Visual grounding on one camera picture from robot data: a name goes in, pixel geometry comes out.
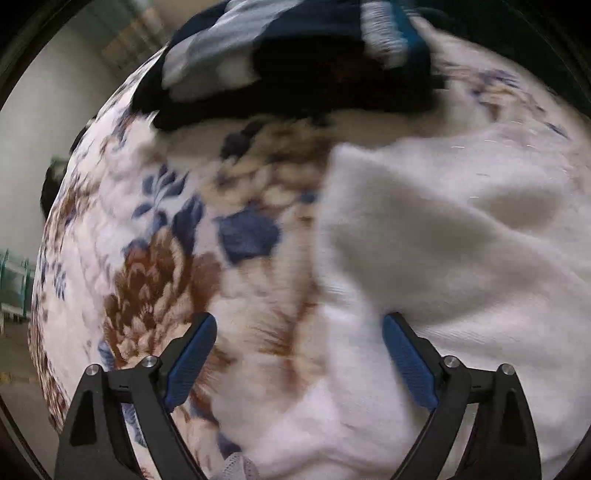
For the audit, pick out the white knit sweater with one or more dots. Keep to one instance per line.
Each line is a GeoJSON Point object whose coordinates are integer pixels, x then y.
{"type": "Point", "coordinates": [438, 258]}

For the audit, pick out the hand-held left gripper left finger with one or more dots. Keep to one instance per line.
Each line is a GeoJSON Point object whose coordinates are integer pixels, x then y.
{"type": "Point", "coordinates": [191, 357]}

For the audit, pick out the floral printed bed blanket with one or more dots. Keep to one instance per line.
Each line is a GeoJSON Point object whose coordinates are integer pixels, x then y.
{"type": "Point", "coordinates": [152, 277]}

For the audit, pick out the light grey cloth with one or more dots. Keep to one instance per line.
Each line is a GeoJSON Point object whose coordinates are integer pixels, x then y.
{"type": "Point", "coordinates": [238, 468]}

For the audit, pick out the teal storage rack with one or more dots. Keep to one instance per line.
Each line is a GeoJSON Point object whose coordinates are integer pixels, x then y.
{"type": "Point", "coordinates": [14, 281]}

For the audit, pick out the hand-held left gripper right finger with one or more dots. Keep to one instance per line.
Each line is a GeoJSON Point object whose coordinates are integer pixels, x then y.
{"type": "Point", "coordinates": [408, 357]}

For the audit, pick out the black bag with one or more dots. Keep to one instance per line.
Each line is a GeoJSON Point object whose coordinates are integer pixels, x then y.
{"type": "Point", "coordinates": [51, 189]}

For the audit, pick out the dark folded clothes stack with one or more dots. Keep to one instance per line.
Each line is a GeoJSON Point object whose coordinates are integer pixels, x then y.
{"type": "Point", "coordinates": [323, 78]}

